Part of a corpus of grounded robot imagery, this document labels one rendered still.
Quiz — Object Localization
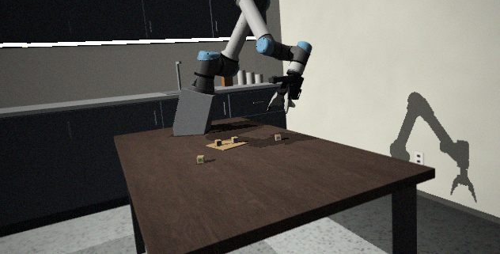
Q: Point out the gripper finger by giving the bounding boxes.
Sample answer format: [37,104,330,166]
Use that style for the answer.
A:
[284,86,295,114]
[267,88,282,111]

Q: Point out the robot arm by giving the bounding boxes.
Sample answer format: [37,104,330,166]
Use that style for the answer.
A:
[188,0,313,94]

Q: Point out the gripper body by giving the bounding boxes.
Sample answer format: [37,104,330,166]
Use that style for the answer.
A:
[278,70,304,100]

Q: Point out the tan square mat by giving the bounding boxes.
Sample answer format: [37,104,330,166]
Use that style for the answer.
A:
[206,139,248,150]

